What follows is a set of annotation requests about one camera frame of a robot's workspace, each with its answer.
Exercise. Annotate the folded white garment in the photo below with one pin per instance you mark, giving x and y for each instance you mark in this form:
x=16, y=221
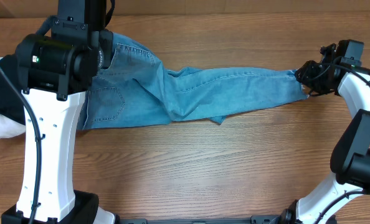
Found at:
x=10, y=128

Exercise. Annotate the folded black garment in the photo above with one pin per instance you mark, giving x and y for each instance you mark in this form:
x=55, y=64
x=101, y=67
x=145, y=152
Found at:
x=10, y=106

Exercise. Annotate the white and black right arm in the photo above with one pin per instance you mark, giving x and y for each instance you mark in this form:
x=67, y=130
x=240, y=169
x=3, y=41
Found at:
x=340, y=71

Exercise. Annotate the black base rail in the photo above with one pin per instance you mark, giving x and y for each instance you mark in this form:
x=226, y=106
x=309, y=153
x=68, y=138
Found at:
x=255, y=219

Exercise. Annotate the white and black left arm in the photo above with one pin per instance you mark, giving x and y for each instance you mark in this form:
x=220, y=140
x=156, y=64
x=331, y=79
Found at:
x=56, y=66

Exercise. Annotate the light blue denim jeans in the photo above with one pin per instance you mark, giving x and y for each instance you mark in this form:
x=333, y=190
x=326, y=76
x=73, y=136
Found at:
x=137, y=90

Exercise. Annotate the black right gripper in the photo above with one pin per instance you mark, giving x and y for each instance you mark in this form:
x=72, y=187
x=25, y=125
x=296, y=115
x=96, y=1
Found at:
x=303, y=78

